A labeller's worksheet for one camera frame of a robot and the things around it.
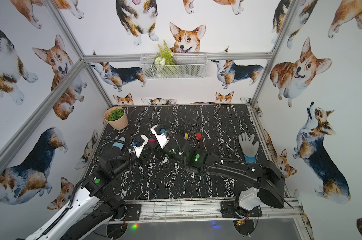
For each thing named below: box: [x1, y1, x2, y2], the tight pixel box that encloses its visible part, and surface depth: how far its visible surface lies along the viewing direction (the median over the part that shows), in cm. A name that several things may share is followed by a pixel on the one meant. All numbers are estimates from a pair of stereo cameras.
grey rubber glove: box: [238, 132, 260, 163], surface depth 98 cm
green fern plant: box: [154, 39, 176, 66], surface depth 84 cm
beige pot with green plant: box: [104, 106, 129, 130], surface depth 103 cm
